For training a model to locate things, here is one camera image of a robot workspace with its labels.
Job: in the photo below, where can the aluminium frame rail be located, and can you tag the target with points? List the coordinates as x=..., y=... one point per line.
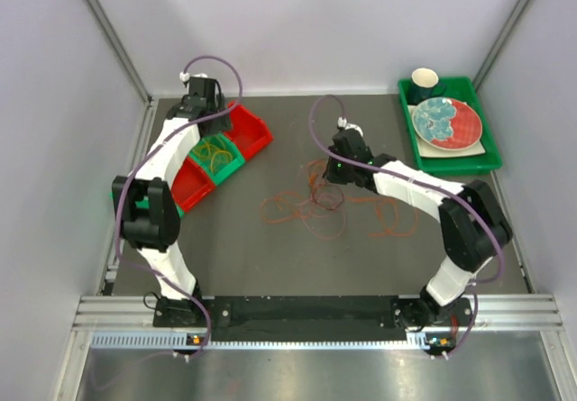
x=498, y=313

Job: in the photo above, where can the large green tray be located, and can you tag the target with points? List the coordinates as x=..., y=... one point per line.
x=459, y=88

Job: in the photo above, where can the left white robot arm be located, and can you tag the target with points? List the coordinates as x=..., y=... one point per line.
x=146, y=213

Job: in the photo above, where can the dark green cup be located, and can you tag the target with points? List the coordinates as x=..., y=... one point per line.
x=424, y=84

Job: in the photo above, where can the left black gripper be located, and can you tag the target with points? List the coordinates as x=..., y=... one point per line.
x=219, y=125

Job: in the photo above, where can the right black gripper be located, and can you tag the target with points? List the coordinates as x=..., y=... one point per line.
x=330, y=173

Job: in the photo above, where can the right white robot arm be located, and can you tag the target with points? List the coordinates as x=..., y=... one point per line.
x=473, y=225

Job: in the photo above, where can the red bin far end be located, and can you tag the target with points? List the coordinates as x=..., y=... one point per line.
x=249, y=133

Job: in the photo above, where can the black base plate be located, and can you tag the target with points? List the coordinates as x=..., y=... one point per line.
x=308, y=318

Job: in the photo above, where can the red and blue plate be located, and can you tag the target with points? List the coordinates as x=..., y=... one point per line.
x=451, y=124

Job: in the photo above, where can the white square plate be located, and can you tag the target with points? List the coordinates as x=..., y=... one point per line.
x=469, y=151

